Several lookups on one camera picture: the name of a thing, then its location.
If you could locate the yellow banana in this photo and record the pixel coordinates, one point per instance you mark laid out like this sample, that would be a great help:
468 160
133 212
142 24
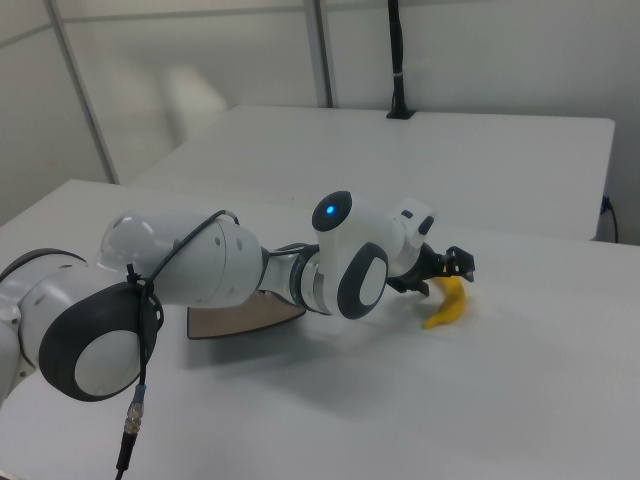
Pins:
450 305

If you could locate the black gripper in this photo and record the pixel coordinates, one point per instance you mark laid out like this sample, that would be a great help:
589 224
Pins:
420 265

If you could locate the black pole with clamp base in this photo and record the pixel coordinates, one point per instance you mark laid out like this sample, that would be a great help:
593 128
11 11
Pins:
398 60

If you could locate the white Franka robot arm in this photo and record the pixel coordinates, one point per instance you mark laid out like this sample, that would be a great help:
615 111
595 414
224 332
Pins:
200 260

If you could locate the square brown ceramic plate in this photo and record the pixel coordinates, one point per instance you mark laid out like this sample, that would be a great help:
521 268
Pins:
235 322

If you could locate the white background table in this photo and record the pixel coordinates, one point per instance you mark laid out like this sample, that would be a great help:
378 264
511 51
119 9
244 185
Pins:
400 165

